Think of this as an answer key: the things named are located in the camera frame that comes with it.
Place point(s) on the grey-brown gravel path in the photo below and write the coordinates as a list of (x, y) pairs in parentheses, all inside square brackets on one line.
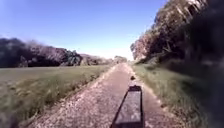
[(100, 100)]

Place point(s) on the grass verge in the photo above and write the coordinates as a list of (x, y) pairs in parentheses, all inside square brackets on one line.
[(170, 86)]

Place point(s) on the distant row of trees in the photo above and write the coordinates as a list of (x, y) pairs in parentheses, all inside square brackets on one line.
[(43, 55)]

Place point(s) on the tall trees beside path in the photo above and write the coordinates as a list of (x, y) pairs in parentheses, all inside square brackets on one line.
[(176, 33)]

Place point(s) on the green grass field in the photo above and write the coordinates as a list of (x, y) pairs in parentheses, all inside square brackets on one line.
[(43, 85)]

